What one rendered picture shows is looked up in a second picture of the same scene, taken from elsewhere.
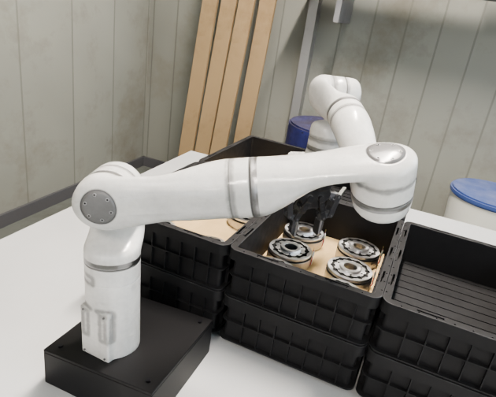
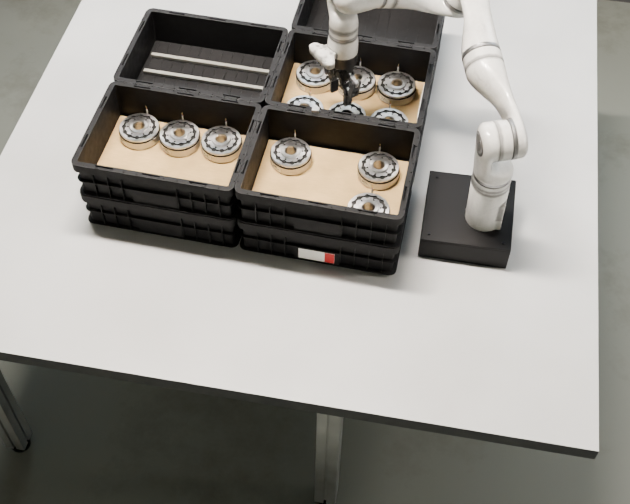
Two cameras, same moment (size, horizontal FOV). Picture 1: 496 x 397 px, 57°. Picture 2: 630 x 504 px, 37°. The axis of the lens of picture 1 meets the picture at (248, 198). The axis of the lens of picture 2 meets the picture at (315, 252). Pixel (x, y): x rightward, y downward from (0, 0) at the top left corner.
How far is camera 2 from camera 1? 239 cm
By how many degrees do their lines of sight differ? 77
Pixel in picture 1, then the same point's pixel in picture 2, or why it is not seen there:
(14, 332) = (474, 312)
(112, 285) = not seen: hidden behind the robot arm
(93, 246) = (507, 170)
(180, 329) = (451, 185)
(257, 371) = (430, 160)
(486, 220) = not seen: outside the picture
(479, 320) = (366, 21)
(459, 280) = (312, 22)
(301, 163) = (486, 19)
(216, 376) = not seen: hidden behind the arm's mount
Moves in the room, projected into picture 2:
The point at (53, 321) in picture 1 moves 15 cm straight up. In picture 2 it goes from (449, 295) to (458, 257)
